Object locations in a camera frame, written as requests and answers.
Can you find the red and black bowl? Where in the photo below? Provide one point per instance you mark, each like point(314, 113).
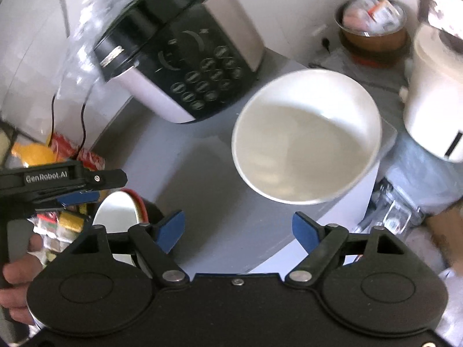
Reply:
point(147, 211)

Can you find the brown pot with packets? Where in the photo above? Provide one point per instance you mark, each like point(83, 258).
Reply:
point(373, 31)

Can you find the red soda can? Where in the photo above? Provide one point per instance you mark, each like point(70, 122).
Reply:
point(62, 147)
point(91, 160)

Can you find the person's left hand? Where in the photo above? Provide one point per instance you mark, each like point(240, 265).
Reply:
point(19, 275)

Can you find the silver black rice cooker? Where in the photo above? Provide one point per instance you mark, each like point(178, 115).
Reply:
point(186, 60)

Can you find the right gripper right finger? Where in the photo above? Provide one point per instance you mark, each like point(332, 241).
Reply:
point(323, 247)

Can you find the white patterned ceramic bowl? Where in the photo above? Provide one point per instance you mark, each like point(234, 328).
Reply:
point(306, 137)

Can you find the orange juice bottle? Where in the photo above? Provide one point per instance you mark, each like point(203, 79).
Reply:
point(33, 154)

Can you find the white appliance beside counter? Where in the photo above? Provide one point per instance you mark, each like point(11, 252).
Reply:
point(433, 99)

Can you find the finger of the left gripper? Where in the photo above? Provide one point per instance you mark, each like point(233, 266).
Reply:
point(77, 198)

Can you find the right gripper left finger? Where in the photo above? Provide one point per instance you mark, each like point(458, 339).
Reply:
point(152, 246)

